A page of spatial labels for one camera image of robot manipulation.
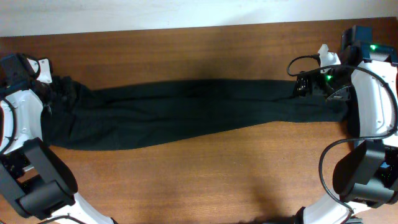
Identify black trousers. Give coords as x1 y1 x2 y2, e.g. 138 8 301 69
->
41 79 348 151

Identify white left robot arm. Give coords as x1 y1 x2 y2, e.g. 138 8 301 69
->
1 53 115 224

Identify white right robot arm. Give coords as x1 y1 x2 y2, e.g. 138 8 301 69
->
289 26 397 223

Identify black base bracket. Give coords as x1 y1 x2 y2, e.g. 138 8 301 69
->
261 216 363 224

